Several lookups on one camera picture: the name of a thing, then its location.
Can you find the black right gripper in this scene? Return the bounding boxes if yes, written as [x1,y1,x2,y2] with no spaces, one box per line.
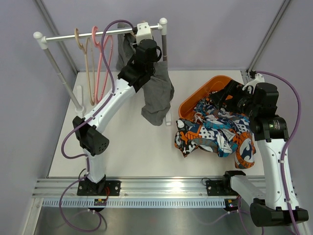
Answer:
[210,80,259,118]

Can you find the blue orange patterned shorts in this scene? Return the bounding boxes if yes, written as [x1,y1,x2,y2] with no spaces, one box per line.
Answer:
[174,98,256,169]

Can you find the pink plastic hanger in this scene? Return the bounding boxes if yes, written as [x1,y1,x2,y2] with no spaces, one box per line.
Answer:
[91,25,114,101]

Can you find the grey sweat shorts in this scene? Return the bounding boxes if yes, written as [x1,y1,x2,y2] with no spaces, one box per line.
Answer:
[116,33,175,126]

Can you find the orange black camouflage shorts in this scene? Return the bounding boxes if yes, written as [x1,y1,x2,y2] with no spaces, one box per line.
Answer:
[193,92,219,117]

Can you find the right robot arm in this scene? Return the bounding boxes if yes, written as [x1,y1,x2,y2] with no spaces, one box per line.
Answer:
[210,80,309,227]

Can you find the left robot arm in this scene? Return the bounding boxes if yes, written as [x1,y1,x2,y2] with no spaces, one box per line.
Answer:
[73,39,162,196]

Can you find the orange plastic basket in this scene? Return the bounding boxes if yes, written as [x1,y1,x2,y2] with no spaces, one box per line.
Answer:
[178,75,231,121]

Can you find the white and metal clothes rack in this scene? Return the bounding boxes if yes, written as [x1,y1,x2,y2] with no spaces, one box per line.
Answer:
[33,18,168,115]

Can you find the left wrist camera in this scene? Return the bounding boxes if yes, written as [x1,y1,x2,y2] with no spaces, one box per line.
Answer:
[135,22,153,45]

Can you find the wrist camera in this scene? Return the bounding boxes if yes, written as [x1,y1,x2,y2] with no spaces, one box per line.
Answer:
[135,22,153,45]
[242,73,265,94]

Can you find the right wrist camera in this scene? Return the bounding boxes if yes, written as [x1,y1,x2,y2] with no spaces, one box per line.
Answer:
[242,73,265,94]

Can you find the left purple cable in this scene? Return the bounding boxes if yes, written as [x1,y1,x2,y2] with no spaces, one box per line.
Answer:
[58,20,137,233]

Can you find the aluminium mounting rail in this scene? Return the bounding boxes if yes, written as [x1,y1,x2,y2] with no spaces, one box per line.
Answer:
[31,176,279,197]

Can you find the white slotted cable duct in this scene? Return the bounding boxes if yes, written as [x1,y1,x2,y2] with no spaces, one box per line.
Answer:
[43,198,226,208]

